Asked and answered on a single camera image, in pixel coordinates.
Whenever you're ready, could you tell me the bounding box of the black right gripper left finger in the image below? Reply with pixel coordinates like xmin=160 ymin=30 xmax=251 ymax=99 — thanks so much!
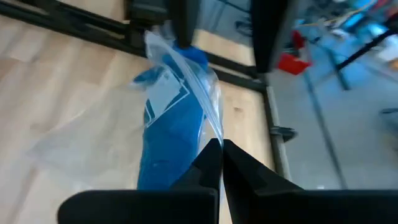
xmin=57 ymin=138 xmax=224 ymax=224

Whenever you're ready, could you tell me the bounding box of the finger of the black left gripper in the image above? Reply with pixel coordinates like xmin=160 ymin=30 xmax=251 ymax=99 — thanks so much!
xmin=250 ymin=0 xmax=293 ymax=74
xmin=169 ymin=0 xmax=200 ymax=50

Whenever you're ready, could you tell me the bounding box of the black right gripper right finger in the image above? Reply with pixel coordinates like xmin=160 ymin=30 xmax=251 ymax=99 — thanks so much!
xmin=222 ymin=139 xmax=398 ymax=224

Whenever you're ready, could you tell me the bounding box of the clear plastic zip bag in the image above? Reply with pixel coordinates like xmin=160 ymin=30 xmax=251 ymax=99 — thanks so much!
xmin=27 ymin=29 xmax=225 ymax=224

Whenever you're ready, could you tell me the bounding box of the blue elastic bandage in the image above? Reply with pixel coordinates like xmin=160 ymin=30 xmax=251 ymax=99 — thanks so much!
xmin=133 ymin=45 xmax=210 ymax=190

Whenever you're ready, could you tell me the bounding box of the red plastic crate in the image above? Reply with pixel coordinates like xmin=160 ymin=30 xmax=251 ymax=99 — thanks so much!
xmin=277 ymin=29 xmax=313 ymax=76

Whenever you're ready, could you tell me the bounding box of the black aluminium table frame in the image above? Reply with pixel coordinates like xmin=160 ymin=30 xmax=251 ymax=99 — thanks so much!
xmin=0 ymin=0 xmax=298 ymax=183

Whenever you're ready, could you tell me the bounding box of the black frame clamp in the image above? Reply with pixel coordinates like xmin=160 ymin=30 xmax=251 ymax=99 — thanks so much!
xmin=269 ymin=126 xmax=299 ymax=143

